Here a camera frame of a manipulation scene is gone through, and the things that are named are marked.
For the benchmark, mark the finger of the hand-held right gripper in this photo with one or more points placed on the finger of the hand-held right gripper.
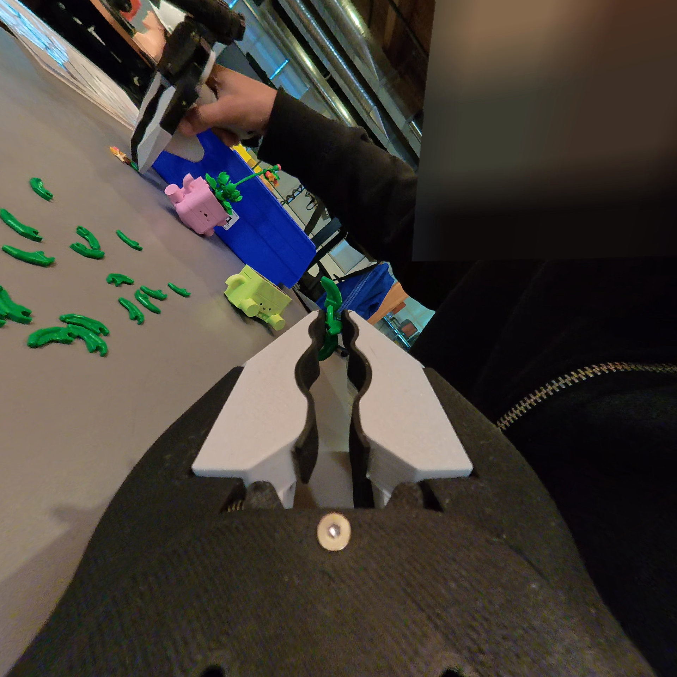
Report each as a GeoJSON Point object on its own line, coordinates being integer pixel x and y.
{"type": "Point", "coordinates": [144, 106]}
{"type": "Point", "coordinates": [156, 145]}

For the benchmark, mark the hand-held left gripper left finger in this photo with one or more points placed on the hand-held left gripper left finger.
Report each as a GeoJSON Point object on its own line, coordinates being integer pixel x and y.
{"type": "Point", "coordinates": [248, 423]}

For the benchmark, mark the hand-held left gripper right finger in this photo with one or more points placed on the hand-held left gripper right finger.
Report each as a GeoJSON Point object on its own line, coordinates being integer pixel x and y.
{"type": "Point", "coordinates": [412, 423]}

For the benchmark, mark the green spiky plant stem piece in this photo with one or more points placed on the green spiky plant stem piece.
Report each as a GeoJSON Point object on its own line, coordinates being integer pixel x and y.
{"type": "Point", "coordinates": [332, 304]}

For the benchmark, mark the person's right forearm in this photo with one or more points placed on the person's right forearm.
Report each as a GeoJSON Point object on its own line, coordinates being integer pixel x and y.
{"type": "Point", "coordinates": [338, 164]}

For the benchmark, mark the person's right hand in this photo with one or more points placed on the person's right hand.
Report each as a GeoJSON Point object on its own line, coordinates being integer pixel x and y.
{"type": "Point", "coordinates": [238, 100]}

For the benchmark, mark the small orange flower piece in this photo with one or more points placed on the small orange flower piece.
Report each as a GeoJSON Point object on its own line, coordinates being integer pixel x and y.
{"type": "Point", "coordinates": [120, 155]}

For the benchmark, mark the pink toy flower pot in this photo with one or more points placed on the pink toy flower pot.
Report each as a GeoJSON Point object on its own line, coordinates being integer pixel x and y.
{"type": "Point", "coordinates": [198, 209]}

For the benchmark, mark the open instruction booklet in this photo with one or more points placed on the open instruction booklet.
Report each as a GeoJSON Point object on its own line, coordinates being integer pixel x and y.
{"type": "Point", "coordinates": [63, 63]}

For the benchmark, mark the lime green toy flower pot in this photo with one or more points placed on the lime green toy flower pot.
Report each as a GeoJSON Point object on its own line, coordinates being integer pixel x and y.
{"type": "Point", "coordinates": [259, 299]}

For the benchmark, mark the metal ceiling ducts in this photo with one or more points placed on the metal ceiling ducts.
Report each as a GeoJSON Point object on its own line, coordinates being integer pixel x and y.
{"type": "Point", "coordinates": [317, 47]}

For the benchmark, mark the blue bag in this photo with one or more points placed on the blue bag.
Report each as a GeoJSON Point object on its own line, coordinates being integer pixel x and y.
{"type": "Point", "coordinates": [365, 293]}

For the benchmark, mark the blue plastic bin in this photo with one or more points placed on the blue plastic bin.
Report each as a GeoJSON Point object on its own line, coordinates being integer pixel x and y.
{"type": "Point", "coordinates": [264, 232]}

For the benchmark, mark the person's black jacket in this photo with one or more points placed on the person's black jacket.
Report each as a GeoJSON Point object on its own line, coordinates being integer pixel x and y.
{"type": "Point", "coordinates": [582, 476]}

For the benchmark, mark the group of green leaf pieces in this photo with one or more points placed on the group of green leaf pieces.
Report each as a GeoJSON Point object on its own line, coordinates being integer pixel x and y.
{"type": "Point", "coordinates": [84, 321]}

